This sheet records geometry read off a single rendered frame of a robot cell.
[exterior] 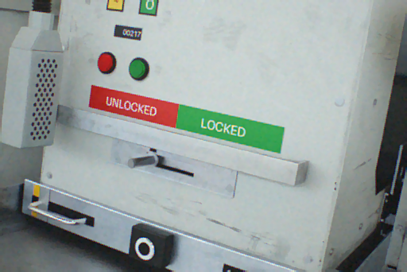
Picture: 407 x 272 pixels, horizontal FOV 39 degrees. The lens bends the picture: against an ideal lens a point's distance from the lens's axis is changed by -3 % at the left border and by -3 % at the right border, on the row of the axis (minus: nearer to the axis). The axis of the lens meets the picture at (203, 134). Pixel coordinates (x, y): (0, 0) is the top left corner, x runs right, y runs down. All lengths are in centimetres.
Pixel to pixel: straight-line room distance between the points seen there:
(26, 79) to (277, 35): 35
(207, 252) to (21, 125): 32
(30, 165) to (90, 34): 41
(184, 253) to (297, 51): 32
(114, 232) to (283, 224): 27
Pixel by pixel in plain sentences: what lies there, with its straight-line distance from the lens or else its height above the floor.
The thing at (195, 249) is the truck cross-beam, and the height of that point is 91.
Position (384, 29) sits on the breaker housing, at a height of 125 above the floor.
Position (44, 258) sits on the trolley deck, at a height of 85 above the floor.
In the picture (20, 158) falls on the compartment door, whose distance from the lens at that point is 124.
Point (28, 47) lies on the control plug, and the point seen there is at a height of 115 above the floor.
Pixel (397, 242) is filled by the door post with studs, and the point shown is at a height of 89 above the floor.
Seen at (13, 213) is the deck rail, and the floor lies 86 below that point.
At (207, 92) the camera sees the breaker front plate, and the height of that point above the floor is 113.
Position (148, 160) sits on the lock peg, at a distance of 84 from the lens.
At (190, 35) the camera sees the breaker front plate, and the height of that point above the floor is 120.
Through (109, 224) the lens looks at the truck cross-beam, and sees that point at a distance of 92.
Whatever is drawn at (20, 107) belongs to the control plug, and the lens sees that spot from 87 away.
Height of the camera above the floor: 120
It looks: 9 degrees down
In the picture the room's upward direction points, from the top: 9 degrees clockwise
